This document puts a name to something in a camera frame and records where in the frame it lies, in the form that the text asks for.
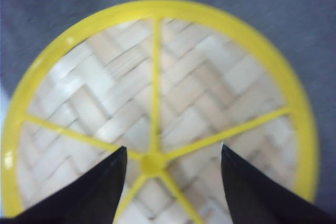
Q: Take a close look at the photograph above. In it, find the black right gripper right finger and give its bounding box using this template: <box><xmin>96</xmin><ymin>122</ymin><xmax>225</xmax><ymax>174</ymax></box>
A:
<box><xmin>221</xmin><ymin>145</ymin><xmax>335</xmax><ymax>223</ymax></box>

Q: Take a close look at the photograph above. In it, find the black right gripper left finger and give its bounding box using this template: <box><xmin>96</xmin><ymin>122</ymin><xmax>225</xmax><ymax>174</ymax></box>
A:
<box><xmin>1</xmin><ymin>146</ymin><xmax>127</xmax><ymax>223</ymax></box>

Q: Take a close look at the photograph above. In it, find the yellow woven steamer lid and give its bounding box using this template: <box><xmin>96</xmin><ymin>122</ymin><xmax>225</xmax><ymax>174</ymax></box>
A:
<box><xmin>1</xmin><ymin>0</ymin><xmax>319</xmax><ymax>223</ymax></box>

